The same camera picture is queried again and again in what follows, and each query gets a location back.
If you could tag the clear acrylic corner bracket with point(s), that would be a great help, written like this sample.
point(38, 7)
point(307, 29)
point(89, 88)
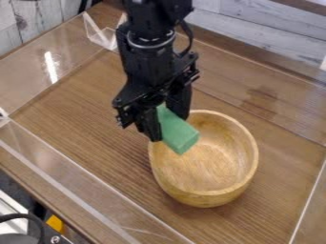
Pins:
point(103, 37)

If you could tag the green rectangular block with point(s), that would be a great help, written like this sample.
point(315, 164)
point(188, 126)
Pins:
point(177, 134)

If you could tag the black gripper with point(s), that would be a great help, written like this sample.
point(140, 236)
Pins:
point(159, 76)

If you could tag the clear acrylic tray wall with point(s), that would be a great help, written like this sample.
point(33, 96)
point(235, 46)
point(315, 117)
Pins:
point(92, 207)

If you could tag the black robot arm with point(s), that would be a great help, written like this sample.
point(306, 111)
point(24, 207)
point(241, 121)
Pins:
point(151, 18)

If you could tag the brown wooden bowl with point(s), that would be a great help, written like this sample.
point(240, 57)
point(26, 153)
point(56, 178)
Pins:
point(212, 173)

